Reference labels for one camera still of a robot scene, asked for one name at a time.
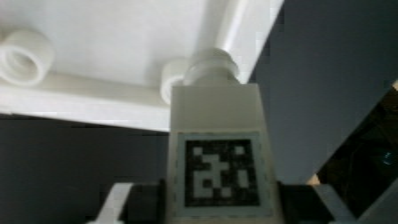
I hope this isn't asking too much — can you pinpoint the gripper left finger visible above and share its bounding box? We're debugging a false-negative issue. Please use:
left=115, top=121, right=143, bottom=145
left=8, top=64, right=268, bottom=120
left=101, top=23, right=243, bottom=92
left=87, top=182, right=163, bottom=224

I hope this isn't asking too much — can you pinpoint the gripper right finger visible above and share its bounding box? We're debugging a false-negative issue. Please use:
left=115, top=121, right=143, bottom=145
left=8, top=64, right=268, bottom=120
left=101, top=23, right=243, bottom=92
left=278, top=184, right=355, bottom=224

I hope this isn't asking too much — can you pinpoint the white leg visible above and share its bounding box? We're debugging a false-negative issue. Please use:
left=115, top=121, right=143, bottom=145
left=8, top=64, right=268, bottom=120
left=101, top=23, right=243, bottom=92
left=165, top=49, right=282, bottom=224

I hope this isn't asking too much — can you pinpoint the white square tabletop part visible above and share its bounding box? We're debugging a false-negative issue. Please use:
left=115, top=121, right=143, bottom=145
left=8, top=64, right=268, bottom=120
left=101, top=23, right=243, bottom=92
left=0, top=0, right=286, bottom=131

